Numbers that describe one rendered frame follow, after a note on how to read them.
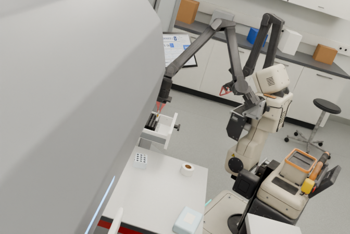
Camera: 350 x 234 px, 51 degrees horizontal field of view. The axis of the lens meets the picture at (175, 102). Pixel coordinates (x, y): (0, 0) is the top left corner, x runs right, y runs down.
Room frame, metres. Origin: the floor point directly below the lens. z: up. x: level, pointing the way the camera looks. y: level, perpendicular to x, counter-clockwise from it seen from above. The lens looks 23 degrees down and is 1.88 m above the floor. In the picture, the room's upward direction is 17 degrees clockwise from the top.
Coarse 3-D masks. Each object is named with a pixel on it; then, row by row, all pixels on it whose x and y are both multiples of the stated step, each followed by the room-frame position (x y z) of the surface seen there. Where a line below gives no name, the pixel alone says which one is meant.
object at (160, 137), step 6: (162, 120) 2.06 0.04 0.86; (168, 120) 2.05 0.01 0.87; (162, 126) 2.03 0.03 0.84; (168, 126) 2.05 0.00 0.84; (144, 132) 1.82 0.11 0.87; (150, 132) 1.82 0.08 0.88; (156, 132) 1.82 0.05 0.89; (162, 132) 1.95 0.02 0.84; (168, 132) 1.97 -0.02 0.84; (144, 138) 1.81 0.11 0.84; (150, 138) 1.81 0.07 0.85; (156, 138) 1.81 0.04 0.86; (162, 138) 1.81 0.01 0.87; (162, 144) 1.81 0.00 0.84
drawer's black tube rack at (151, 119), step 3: (153, 114) 2.03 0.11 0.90; (150, 117) 1.97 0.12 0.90; (153, 117) 1.98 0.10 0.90; (147, 120) 1.92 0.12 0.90; (150, 120) 1.99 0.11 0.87; (153, 120) 1.94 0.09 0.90; (147, 123) 1.88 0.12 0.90; (150, 123) 1.89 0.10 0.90; (153, 123) 1.91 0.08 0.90; (147, 126) 1.85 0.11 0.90; (150, 126) 1.87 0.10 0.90; (156, 126) 1.94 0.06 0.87; (150, 129) 1.88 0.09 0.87; (153, 129) 1.90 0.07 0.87
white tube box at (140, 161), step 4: (136, 156) 1.68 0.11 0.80; (140, 156) 1.69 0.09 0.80; (144, 156) 1.70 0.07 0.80; (136, 160) 1.65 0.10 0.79; (140, 160) 1.65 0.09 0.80; (144, 160) 1.68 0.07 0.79; (136, 164) 1.63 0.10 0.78; (140, 164) 1.63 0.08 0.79; (144, 164) 1.64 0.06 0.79; (144, 168) 1.64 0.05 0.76
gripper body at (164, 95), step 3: (162, 90) 1.91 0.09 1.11; (168, 90) 1.91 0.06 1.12; (159, 93) 1.92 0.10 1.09; (162, 93) 1.91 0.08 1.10; (165, 93) 1.91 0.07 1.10; (168, 93) 1.92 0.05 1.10; (159, 96) 1.91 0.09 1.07; (162, 96) 1.90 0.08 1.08; (165, 96) 1.91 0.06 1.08; (168, 96) 1.95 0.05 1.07; (162, 99) 1.90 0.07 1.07; (165, 99) 1.90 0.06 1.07; (168, 99) 1.92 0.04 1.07; (171, 99) 1.93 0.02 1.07
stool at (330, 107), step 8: (320, 104) 4.18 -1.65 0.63; (328, 104) 4.28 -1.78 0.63; (328, 112) 4.13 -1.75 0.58; (336, 112) 4.13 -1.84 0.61; (320, 120) 4.26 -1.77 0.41; (288, 136) 4.25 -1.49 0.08; (304, 136) 4.40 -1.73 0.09; (312, 136) 4.26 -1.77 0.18; (312, 144) 4.24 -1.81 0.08; (320, 144) 4.43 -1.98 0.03; (328, 152) 4.13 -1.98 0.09
